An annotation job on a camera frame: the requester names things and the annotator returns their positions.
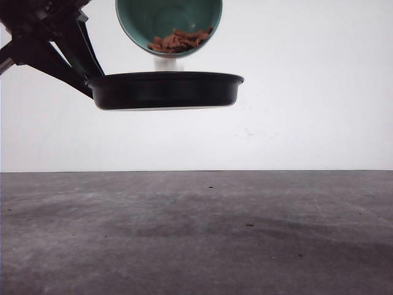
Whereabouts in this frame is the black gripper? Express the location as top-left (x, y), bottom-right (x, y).
top-left (1, 1), bottom-right (104, 98)

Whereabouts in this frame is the white gripper finger behind bowl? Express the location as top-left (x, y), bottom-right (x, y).
top-left (154, 57), bottom-right (185, 72)

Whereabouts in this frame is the black frying pan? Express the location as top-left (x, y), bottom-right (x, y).
top-left (86, 71), bottom-right (244, 111)

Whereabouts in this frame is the pile of brown beef cubes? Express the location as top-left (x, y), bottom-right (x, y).
top-left (147, 26), bottom-right (213, 53)

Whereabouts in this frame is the teal ceramic bowl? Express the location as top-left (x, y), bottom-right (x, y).
top-left (115, 1), bottom-right (223, 58)

